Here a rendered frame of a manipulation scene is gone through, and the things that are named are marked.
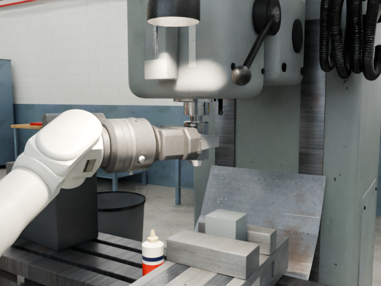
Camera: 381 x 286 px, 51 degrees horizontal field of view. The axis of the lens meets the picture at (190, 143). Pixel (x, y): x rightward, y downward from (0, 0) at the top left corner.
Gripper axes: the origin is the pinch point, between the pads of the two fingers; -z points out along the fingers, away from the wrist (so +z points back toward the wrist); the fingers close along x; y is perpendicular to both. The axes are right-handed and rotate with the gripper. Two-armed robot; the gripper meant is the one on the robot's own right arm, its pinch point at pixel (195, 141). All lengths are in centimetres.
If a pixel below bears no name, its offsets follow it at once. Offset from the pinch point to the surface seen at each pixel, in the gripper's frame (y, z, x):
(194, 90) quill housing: -9.1, 5.9, -7.8
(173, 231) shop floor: 122, -160, 265
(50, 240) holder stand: 25.3, 18.5, 32.2
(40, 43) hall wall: -103, -143, 687
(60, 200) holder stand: 15.7, 16.5, 30.2
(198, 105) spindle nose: -6.5, 1.0, -2.2
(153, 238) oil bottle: 17.8, 8.0, 2.0
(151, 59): -13.7, 12.0, -4.6
